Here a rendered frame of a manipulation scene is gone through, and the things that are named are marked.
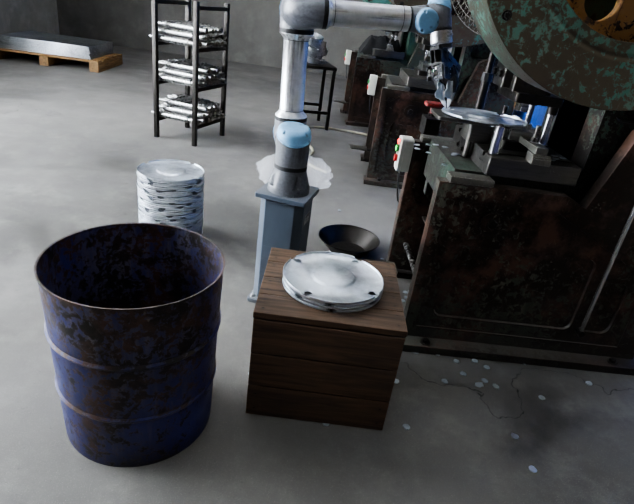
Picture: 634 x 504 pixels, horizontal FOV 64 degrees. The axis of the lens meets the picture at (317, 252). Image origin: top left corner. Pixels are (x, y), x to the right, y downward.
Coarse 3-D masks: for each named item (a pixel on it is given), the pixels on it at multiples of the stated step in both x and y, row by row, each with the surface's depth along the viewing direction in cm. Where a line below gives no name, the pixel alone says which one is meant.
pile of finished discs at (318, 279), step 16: (304, 256) 154; (320, 256) 155; (336, 256) 157; (352, 256) 157; (288, 272) 144; (304, 272) 145; (320, 272) 145; (336, 272) 146; (352, 272) 149; (368, 272) 150; (288, 288) 139; (304, 288) 137; (320, 288) 138; (336, 288) 140; (352, 288) 141; (368, 288) 142; (320, 304) 134; (336, 304) 133; (352, 304) 135; (368, 304) 137
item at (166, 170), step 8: (152, 160) 235; (160, 160) 237; (168, 160) 239; (176, 160) 240; (144, 168) 226; (152, 168) 227; (160, 168) 226; (168, 168) 228; (176, 168) 229; (184, 168) 232; (192, 168) 234; (200, 168) 235; (144, 176) 216; (152, 176) 218; (160, 176) 219; (168, 176) 220; (176, 176) 222; (184, 176) 223; (192, 176) 224; (200, 176) 224
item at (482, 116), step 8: (448, 112) 170; (456, 112) 177; (464, 112) 180; (472, 112) 178; (480, 112) 185; (488, 112) 188; (496, 112) 186; (472, 120) 164; (480, 120) 163; (488, 120) 169; (496, 120) 170; (504, 120) 174; (512, 120) 176; (520, 120) 178
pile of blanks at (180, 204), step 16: (144, 192) 220; (160, 192) 217; (176, 192) 218; (192, 192) 224; (144, 208) 223; (160, 208) 221; (176, 208) 221; (192, 208) 226; (176, 224) 225; (192, 224) 230
